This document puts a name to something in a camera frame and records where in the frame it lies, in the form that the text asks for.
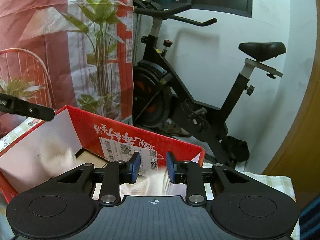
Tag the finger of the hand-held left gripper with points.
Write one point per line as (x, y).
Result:
(30, 110)

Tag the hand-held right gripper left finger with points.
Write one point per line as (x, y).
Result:
(134, 167)

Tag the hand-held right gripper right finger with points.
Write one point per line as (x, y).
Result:
(171, 167)

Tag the white soft cloth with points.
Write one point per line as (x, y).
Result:
(58, 158)

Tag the red strawberry print box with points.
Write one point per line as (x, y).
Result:
(90, 127)

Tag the brown slipper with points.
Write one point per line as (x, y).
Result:
(175, 130)

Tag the black exercise bike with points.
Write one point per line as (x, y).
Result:
(155, 105)

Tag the red printed backdrop cloth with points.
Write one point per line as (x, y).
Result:
(30, 17)

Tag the checked cartoon tablecloth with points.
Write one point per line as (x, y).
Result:
(275, 183)

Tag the wooden door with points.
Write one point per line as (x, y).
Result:
(300, 142)

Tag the blue curtain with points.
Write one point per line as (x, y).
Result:
(311, 220)

